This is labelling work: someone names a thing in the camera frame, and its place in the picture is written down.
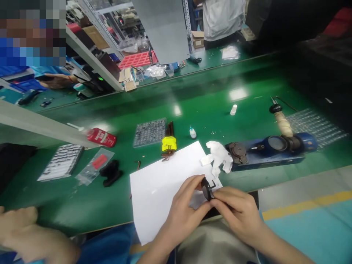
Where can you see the black and white striped tray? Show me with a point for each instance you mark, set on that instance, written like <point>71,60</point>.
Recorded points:
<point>62,162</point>

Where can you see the black round part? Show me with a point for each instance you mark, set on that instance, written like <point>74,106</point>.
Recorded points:
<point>206,189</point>

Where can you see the person's left thumb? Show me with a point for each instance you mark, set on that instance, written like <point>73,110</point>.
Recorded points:
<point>203,209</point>

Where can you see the clear tray of black parts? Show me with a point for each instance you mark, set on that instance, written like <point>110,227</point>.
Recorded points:
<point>150,133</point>

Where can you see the person's left index finger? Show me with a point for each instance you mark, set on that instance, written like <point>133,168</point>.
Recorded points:
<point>195,181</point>

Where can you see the person's right hand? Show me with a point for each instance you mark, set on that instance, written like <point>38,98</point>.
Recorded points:
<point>239,209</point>

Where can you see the red adhesive bottle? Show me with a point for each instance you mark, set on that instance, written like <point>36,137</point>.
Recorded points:
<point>100,137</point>

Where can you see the white crumpled cloth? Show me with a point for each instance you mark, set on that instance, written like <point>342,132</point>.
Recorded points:
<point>217,154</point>

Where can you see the dropper bottle with green cap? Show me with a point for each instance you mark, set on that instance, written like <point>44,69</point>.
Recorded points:
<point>193,134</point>

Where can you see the small white bottle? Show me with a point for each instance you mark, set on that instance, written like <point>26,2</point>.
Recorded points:
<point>234,110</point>

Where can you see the person's right thumb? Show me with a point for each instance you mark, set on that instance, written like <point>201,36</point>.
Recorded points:
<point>218,205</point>

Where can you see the small brown hex key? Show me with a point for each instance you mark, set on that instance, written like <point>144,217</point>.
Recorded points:
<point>138,164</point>

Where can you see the stack of blue bins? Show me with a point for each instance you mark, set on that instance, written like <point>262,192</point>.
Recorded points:
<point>19,79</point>

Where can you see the cardboard box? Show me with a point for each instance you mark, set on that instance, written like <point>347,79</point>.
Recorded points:
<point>198,40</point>

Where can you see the white paper sheet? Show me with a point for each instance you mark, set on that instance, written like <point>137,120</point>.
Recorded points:
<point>159,187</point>

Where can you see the person's body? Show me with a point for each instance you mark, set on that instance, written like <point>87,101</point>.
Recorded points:
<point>110,247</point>

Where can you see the grey panel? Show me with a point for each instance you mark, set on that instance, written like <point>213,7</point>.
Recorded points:
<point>162,27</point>

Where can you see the black bracket part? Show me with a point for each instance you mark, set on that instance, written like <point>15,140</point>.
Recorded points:
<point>111,172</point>

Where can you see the black machine with green light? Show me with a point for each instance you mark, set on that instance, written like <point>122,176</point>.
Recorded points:
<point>99,77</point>

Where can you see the person's legs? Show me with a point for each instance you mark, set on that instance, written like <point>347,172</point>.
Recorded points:
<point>209,244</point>

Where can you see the black hand tool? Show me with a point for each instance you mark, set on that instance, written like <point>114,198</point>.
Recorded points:
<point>27,97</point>

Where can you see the white plastic bags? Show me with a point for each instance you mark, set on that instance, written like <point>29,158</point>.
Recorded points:
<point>230,52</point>

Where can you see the clear bag with red label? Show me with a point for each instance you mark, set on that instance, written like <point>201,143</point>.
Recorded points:
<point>95,165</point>

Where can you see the red compartment tray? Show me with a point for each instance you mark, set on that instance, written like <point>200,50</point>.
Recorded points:
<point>136,60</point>

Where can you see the person's left hand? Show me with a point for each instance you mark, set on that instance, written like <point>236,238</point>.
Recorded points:
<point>181,200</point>

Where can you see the clear plastic cup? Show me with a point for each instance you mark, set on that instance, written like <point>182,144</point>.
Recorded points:
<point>169,71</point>
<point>140,74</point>

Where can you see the metal shelf rack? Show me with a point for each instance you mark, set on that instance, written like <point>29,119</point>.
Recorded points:
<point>110,33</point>

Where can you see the person's right index finger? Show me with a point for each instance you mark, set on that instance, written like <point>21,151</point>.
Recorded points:
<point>224,192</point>

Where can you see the blue hand press tool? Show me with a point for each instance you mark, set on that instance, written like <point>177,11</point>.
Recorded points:
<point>275,154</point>

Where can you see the clear bubble tray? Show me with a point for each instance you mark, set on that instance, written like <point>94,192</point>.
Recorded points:
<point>319,126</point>

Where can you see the metal tweezers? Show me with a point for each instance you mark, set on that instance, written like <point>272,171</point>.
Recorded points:
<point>273,100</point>

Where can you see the yellow clamp tool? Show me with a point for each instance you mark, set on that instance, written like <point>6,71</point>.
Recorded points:
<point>169,143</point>

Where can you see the grey frame beam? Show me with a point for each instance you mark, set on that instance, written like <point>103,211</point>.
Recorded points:
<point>41,123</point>

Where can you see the thin black hex key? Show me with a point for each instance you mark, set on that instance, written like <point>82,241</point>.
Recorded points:
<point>287,104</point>

